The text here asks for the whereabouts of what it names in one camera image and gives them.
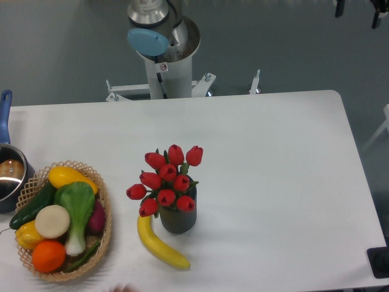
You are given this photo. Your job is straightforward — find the red tulip bouquet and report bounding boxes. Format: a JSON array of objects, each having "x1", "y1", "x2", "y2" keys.
[{"x1": 126, "y1": 144, "x2": 204, "y2": 217}]

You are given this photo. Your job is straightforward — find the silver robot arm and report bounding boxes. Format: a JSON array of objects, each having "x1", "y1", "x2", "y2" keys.
[{"x1": 127, "y1": 1, "x2": 201, "y2": 63}]

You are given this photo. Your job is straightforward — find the dark grey ribbed vase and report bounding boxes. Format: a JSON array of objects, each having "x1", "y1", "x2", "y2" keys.
[{"x1": 157, "y1": 175, "x2": 197, "y2": 234}]

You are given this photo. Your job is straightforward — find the yellow banana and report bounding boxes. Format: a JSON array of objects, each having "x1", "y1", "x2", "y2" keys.
[{"x1": 137, "y1": 216, "x2": 191, "y2": 270}]

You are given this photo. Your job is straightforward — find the green bok choy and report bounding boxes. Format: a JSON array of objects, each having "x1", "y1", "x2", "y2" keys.
[{"x1": 54, "y1": 182, "x2": 95, "y2": 257}]

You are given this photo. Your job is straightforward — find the purple sweet potato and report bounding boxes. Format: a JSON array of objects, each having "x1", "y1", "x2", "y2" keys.
[{"x1": 88, "y1": 200, "x2": 106, "y2": 234}]

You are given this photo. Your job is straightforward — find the yellow squash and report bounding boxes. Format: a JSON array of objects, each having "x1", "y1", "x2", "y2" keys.
[{"x1": 48, "y1": 166, "x2": 98, "y2": 195}]

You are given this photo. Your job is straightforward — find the woven wicker basket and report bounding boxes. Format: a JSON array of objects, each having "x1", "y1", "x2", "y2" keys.
[{"x1": 16, "y1": 161, "x2": 112, "y2": 282}]

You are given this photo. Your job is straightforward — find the green bean pod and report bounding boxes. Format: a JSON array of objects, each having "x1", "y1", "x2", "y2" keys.
[{"x1": 63, "y1": 241, "x2": 100, "y2": 273}]

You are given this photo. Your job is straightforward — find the dark green cucumber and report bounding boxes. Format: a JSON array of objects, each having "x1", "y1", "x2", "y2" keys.
[{"x1": 9, "y1": 182, "x2": 57, "y2": 230}]

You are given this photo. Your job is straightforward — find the cream round bun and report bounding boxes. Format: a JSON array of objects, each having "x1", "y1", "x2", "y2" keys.
[{"x1": 35, "y1": 205, "x2": 71, "y2": 239}]

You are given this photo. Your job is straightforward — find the orange fruit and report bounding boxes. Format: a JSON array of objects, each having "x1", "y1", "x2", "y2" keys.
[{"x1": 32, "y1": 240, "x2": 66, "y2": 273}]

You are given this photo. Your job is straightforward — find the yellow bell pepper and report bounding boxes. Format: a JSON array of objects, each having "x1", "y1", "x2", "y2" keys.
[{"x1": 15, "y1": 220, "x2": 45, "y2": 250}]

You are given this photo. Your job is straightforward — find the black device at table edge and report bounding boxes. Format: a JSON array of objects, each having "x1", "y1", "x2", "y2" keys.
[{"x1": 367, "y1": 246, "x2": 388, "y2": 279}]

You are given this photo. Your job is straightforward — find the black stand legs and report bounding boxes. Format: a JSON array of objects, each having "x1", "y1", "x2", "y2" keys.
[{"x1": 332, "y1": 0, "x2": 388, "y2": 29}]

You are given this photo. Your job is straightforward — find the blue handled saucepan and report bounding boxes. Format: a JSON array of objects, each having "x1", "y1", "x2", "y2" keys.
[{"x1": 1, "y1": 89, "x2": 35, "y2": 214}]

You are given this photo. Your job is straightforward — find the white frame at right edge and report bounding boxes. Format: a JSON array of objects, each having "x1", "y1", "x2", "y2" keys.
[{"x1": 362, "y1": 104, "x2": 389, "y2": 153}]

